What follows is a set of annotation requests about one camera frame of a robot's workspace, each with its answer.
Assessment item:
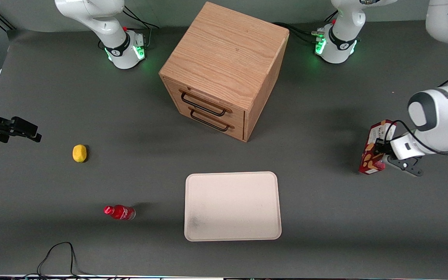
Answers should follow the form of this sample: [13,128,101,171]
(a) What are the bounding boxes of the black left base cables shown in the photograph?
[273,22,326,44]

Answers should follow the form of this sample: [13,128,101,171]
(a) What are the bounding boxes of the red drink bottle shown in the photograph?
[103,205,136,221]

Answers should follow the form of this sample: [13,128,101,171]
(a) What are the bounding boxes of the wooden two-drawer cabinet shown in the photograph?
[159,2,290,142]

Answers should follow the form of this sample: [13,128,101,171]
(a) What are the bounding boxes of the black wire drawer handle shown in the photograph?
[180,90,233,117]
[189,108,235,132]

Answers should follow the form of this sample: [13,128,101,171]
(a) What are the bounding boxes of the yellow lemon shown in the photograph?
[72,144,88,163]

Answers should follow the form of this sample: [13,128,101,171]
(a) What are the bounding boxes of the black looped table cable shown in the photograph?
[37,241,92,278]

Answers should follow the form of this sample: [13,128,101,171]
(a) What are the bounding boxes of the red cookie box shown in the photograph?
[358,119,397,175]

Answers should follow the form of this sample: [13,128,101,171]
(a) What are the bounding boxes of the black base cables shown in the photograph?
[273,22,326,44]
[123,5,160,49]

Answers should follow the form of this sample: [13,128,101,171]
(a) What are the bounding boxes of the beige plastic tray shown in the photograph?
[184,171,282,242]

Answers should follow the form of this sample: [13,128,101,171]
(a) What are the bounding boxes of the black right base cables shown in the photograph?
[123,5,160,49]

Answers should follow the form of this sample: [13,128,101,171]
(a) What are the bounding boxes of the wooden drawer front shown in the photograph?
[166,80,246,127]
[177,105,245,141]

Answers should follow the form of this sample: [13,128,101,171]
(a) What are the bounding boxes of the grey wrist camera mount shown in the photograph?
[383,154,425,177]

